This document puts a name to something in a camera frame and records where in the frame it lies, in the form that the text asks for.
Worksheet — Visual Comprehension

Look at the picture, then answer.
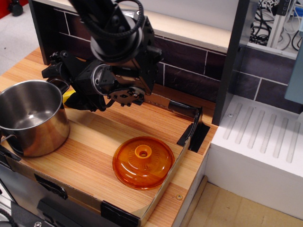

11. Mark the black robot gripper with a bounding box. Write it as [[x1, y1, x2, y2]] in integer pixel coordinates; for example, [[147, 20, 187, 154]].
[[41, 50, 119, 112]]

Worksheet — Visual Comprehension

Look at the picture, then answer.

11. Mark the stainless steel pot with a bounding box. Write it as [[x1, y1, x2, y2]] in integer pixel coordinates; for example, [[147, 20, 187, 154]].
[[0, 79, 70, 157]]

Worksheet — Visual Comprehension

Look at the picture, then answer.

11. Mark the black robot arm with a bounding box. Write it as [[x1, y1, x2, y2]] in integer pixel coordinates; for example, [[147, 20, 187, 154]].
[[42, 0, 162, 112]]

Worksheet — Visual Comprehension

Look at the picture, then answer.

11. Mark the orange transparent pot lid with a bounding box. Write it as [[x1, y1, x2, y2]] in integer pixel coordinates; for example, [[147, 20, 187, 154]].
[[112, 137, 175, 190]]

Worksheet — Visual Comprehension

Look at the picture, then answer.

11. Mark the cardboard fence with black tape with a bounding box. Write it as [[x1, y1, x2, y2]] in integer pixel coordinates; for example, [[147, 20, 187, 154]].
[[0, 96, 209, 227]]

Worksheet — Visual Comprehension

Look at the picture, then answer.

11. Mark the yellow plastic squeeze bottle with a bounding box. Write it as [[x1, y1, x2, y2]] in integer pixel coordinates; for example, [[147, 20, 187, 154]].
[[62, 90, 75, 104]]

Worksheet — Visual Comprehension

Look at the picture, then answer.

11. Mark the black caster wheel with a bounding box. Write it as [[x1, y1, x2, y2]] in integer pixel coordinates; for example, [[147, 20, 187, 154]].
[[8, 0, 24, 17]]

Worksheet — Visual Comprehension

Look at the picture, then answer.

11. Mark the white dish drainer block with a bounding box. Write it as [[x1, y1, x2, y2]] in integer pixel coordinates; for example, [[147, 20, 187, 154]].
[[205, 96, 303, 219]]

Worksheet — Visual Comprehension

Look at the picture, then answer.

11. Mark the grey-blue box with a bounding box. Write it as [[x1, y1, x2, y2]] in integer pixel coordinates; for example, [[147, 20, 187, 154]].
[[285, 43, 303, 104]]

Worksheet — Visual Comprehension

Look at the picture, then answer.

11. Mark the dark grey shelf frame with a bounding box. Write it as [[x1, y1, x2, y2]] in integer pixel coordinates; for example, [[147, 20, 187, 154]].
[[29, 0, 256, 124]]

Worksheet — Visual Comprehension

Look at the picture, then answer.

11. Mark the black cable bundle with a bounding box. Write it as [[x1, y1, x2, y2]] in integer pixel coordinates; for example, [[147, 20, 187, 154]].
[[250, 0, 303, 51]]

